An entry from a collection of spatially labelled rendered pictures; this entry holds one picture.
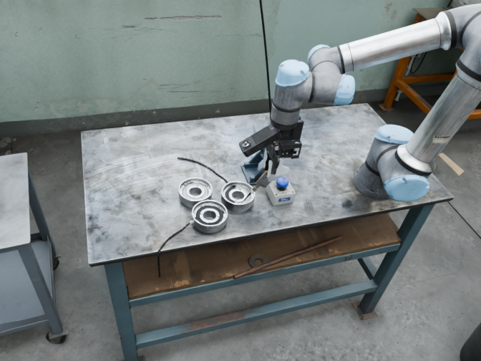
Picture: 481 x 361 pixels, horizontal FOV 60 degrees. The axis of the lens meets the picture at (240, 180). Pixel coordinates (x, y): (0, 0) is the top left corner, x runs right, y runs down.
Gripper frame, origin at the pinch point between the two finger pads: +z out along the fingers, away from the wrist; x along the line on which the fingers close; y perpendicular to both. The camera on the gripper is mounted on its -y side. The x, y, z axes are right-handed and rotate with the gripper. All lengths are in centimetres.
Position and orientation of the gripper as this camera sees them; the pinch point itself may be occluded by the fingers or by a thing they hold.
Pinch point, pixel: (266, 175)
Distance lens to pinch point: 124.2
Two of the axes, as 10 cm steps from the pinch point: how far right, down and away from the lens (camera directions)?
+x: -2.5, -6.7, 7.0
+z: -0.9, 7.3, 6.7
